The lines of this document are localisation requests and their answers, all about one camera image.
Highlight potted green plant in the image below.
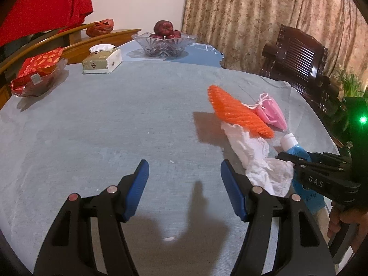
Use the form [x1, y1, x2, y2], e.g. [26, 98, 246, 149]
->
[331, 65, 367, 98]

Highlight orange foam net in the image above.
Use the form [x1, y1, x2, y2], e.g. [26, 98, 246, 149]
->
[207, 85, 275, 140]

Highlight red plastic bag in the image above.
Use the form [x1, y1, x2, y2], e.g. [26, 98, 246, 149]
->
[86, 19, 114, 38]

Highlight dark wooden armchair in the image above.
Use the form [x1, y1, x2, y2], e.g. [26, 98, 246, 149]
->
[259, 24, 348, 121]

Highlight small white tissue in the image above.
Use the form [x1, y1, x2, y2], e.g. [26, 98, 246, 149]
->
[221, 121, 295, 198]

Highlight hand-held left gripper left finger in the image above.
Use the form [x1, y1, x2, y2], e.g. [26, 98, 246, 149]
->
[33, 159, 150, 276]

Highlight glass fruit bowl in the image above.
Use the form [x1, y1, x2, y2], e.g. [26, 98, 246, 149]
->
[131, 33, 198, 58]

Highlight red cloth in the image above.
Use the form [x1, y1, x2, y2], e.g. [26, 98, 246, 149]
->
[0, 0, 94, 46]

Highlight person's right hand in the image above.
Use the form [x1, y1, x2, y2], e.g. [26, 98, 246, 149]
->
[327, 203, 368, 253]

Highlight tissue box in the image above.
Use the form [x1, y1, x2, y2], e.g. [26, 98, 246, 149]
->
[82, 44, 123, 74]

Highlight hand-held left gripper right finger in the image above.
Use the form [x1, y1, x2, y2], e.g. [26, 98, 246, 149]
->
[220, 159, 337, 276]

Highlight patterned beige curtain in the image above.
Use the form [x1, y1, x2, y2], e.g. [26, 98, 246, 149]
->
[181, 0, 368, 92]

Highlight blue bottle with white cap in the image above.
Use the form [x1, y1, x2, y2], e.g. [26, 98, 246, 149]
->
[279, 133, 312, 163]

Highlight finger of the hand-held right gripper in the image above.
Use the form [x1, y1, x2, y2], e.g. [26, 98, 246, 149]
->
[276, 150, 353, 168]
[292, 162, 361, 200]

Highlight pink face mask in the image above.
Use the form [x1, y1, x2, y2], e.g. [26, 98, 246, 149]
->
[241, 92, 288, 130]

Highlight red snack packet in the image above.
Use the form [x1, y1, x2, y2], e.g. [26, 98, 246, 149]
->
[10, 47, 65, 97]

